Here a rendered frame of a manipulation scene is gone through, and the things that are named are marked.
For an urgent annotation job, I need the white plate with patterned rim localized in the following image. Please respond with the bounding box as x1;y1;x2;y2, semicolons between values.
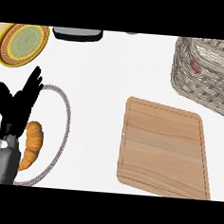
0;80;74;190

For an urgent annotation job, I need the grey wicker basket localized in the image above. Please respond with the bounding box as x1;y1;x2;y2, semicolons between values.
167;36;224;121

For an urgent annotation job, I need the orange croissant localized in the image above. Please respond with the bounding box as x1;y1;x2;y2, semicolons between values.
17;120;46;173

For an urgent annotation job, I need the black and grey appliance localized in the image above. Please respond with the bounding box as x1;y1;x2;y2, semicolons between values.
51;27;104;45

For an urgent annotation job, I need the yellow can with green end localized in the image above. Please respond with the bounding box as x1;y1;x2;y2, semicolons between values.
0;22;51;71

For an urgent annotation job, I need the wooden cutting board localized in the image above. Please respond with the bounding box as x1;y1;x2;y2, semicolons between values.
114;95;219;201

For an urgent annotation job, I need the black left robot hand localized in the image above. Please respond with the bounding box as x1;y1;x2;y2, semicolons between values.
0;63;46;143

